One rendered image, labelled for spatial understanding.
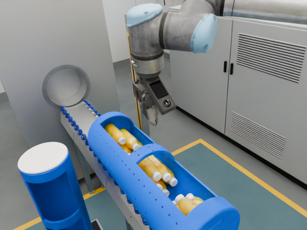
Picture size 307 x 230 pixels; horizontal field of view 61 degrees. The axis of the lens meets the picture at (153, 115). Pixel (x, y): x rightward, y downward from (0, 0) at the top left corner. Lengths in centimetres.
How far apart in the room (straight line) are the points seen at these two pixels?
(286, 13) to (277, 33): 171
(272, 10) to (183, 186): 86
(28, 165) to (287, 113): 208
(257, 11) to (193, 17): 17
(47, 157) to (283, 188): 215
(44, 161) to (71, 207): 64
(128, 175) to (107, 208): 149
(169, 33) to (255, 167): 249
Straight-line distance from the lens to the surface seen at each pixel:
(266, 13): 73
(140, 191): 109
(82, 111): 226
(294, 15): 74
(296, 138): 263
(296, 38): 236
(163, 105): 73
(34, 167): 160
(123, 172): 119
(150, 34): 66
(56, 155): 162
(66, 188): 201
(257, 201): 268
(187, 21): 64
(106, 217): 256
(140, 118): 186
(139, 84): 80
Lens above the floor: 196
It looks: 31 degrees down
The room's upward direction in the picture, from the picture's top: 5 degrees counter-clockwise
